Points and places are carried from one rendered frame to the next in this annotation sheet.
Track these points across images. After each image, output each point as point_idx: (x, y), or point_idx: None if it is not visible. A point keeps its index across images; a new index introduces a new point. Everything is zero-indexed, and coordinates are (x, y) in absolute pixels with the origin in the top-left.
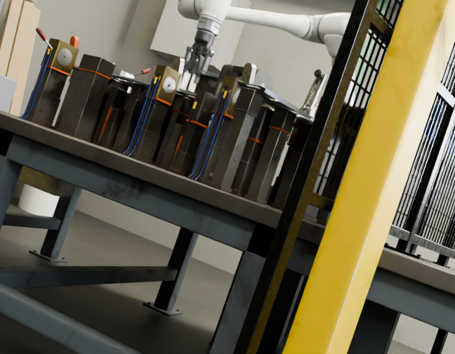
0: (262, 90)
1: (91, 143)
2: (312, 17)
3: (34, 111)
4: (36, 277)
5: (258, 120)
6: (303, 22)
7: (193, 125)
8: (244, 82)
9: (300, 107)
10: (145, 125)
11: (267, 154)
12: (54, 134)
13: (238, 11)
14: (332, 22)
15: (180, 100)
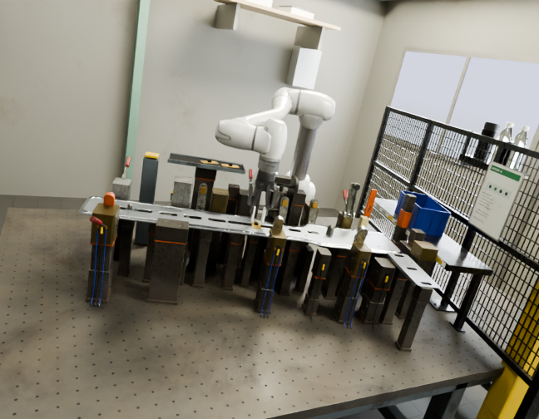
0: (426, 280)
1: (239, 325)
2: (289, 96)
3: (105, 292)
4: None
5: (391, 278)
6: (289, 107)
7: (321, 279)
8: (425, 286)
9: (345, 213)
10: (272, 286)
11: (397, 296)
12: (343, 402)
13: (258, 120)
14: (314, 105)
15: None
